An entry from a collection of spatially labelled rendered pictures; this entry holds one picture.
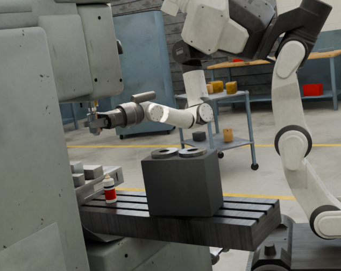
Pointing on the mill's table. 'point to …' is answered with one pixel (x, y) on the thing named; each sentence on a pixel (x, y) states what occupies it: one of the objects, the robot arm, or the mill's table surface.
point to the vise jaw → (93, 171)
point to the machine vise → (94, 184)
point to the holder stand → (183, 182)
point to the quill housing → (100, 52)
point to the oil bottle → (109, 189)
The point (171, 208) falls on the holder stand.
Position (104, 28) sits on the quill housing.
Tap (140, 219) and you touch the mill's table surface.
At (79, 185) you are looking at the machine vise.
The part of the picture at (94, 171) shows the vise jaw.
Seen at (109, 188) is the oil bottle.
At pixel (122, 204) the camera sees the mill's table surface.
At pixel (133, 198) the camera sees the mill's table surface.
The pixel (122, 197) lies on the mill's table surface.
